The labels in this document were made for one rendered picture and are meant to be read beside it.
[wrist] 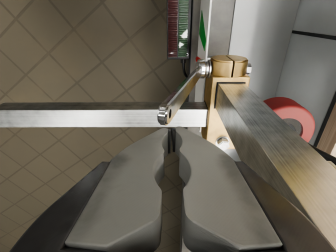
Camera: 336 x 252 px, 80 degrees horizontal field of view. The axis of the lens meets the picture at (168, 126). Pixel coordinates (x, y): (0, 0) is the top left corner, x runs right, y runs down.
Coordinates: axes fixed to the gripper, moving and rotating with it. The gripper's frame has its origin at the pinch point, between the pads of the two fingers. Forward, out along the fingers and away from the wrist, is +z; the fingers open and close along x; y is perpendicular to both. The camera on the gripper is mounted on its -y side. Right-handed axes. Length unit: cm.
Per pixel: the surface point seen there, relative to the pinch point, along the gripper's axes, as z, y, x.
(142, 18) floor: 102, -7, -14
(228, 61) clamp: 15.4, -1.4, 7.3
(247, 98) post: 9.6, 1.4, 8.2
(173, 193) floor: 105, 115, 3
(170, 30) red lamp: 31.9, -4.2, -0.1
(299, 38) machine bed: 36.9, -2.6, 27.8
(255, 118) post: 5.0, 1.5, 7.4
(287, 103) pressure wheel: 12.4, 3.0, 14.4
